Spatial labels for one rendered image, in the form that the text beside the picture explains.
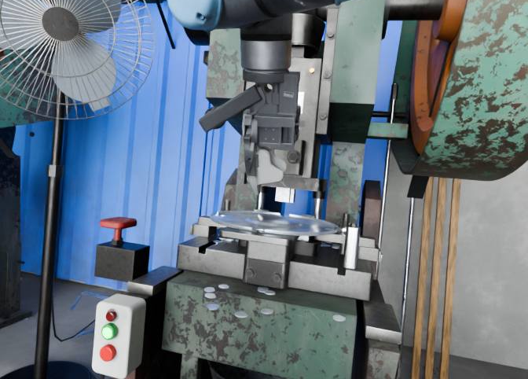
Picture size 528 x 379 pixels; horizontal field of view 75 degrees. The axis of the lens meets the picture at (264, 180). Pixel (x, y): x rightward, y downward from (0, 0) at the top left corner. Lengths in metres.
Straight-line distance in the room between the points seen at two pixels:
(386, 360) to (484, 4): 0.56
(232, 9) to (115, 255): 0.58
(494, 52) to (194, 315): 0.70
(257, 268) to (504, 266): 1.68
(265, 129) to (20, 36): 1.00
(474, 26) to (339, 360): 0.60
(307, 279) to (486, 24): 0.55
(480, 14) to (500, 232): 1.71
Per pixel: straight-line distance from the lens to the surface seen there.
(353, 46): 0.82
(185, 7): 0.42
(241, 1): 0.40
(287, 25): 0.52
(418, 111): 1.14
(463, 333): 2.29
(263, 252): 0.76
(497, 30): 0.62
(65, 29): 1.33
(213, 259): 0.83
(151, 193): 2.34
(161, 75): 2.40
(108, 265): 0.83
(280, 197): 0.89
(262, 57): 0.51
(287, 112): 0.54
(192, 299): 0.77
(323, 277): 0.78
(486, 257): 2.21
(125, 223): 0.81
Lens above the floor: 0.90
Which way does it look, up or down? 2 degrees down
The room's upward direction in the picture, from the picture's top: 5 degrees clockwise
